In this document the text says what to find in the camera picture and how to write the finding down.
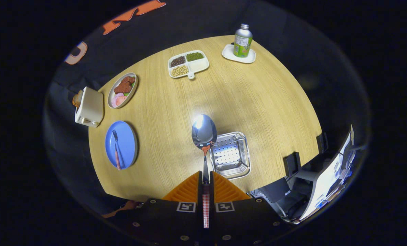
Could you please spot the perforated metal tray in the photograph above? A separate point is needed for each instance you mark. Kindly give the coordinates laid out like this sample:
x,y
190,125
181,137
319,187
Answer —
x,y
229,155

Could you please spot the cream toaster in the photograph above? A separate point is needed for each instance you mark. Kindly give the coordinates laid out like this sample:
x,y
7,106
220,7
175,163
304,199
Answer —
x,y
90,106

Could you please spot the oval cream plate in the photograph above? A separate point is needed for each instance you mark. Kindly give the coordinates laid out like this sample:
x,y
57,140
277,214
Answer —
x,y
110,99

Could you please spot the white divided dish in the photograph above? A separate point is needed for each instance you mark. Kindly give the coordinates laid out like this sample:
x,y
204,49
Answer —
x,y
198,65

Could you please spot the red pink ham slice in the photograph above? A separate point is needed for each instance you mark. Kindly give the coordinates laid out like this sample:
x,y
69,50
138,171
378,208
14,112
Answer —
x,y
122,100

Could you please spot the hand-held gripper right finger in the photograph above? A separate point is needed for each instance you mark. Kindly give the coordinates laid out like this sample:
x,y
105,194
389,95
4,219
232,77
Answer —
x,y
211,193

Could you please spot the toast slice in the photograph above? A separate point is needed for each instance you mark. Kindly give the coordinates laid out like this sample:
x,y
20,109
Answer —
x,y
77,99

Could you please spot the blue round plate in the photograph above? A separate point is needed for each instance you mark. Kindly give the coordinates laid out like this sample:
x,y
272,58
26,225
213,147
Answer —
x,y
126,143

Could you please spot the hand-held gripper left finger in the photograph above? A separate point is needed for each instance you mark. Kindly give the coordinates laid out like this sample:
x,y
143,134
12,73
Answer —
x,y
200,191

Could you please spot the green label metal bottle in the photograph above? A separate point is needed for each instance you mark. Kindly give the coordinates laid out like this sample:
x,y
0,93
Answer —
x,y
242,41

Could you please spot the white panel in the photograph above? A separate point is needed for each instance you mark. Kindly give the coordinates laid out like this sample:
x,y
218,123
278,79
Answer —
x,y
323,184

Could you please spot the small white tray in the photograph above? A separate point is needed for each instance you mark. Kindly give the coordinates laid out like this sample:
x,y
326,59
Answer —
x,y
229,54

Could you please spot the brown meat piece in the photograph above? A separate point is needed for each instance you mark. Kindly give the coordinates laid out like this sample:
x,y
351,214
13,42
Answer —
x,y
124,86

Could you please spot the dark chair with metal frame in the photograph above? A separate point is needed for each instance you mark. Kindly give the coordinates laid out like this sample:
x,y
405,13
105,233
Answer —
x,y
275,189

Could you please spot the pale pink ham slice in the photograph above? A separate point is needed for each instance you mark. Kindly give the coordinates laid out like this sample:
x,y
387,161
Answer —
x,y
114,98

